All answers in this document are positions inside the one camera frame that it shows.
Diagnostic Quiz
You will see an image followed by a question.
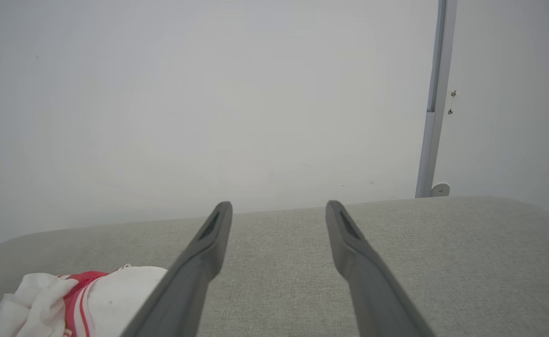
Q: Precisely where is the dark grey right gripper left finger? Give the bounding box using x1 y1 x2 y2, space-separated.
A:
120 201 233 337

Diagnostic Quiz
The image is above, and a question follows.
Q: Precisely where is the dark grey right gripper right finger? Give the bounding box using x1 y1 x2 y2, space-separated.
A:
326 200 437 337

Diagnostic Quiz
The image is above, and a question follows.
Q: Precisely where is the red and white jersey shirt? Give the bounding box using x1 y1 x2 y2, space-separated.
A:
0 264 169 337

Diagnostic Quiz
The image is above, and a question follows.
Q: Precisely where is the grey fabric sofa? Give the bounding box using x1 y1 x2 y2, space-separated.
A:
0 195 549 337

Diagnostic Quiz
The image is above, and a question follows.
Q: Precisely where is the grey metal pole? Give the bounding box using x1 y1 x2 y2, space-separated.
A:
415 0 458 198

